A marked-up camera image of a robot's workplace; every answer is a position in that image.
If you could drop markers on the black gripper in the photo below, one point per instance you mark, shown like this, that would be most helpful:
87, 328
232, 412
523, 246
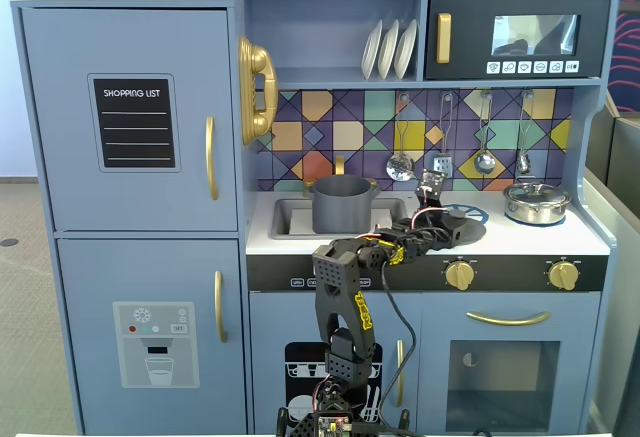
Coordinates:
448, 231

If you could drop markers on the dark gray pot lid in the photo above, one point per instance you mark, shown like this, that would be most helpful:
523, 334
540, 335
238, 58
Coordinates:
475, 229

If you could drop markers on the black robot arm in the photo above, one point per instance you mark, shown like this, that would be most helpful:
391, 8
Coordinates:
345, 282

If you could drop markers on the steel pot with lid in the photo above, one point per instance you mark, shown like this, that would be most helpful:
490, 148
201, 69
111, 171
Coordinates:
536, 203

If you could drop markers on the gold stove knob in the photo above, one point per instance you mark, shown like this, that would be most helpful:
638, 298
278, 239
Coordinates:
460, 275
563, 275

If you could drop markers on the steel slotted spatula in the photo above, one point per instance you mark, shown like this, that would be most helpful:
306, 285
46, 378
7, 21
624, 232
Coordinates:
443, 163

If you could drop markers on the steel ladle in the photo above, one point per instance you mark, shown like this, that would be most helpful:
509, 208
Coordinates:
484, 162

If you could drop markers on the steel skimmer spoon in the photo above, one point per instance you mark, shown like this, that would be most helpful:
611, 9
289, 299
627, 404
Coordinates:
400, 167

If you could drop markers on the small steel spoon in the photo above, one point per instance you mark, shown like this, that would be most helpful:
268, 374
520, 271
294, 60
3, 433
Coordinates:
523, 162

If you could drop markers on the dark gray pot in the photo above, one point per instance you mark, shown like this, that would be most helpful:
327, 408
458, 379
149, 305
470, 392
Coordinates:
342, 207

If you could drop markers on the gold toy faucet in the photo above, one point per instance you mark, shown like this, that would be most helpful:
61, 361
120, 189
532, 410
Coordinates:
340, 164

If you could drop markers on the blue gray desk divider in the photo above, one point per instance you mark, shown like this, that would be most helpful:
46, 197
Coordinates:
612, 282

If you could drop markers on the white toy plate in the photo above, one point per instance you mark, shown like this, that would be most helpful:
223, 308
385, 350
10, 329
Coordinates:
371, 52
406, 49
388, 52

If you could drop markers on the black toy microwave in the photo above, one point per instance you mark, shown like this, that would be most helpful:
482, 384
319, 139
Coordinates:
520, 7

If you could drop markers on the gold toy telephone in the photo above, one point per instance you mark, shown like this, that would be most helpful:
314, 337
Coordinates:
257, 92

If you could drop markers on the blue toy kitchen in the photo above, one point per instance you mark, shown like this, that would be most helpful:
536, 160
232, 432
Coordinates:
150, 207

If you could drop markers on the black floor outlet cover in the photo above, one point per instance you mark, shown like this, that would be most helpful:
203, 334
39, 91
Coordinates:
9, 242

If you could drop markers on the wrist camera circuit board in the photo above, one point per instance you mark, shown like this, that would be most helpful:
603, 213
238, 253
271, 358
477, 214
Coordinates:
431, 183

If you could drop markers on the robot arm base mount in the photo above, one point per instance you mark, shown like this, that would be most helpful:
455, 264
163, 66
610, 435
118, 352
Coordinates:
332, 424

